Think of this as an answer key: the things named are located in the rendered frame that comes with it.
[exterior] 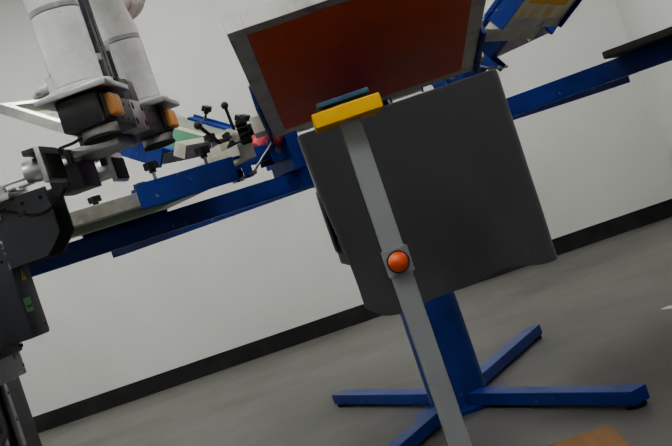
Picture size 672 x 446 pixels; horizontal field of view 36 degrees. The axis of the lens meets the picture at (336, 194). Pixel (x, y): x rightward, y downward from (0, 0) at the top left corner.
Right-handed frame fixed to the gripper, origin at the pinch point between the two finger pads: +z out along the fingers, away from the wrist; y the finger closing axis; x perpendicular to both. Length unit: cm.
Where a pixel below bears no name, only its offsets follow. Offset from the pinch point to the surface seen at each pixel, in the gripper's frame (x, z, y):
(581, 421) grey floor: 26, 102, -98
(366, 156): -11.1, 40.0, 14.5
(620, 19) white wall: 199, -115, -455
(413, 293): -11, 66, 9
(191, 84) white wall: -81, -164, -444
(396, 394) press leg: -20, 76, -191
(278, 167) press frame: -32, -3, -128
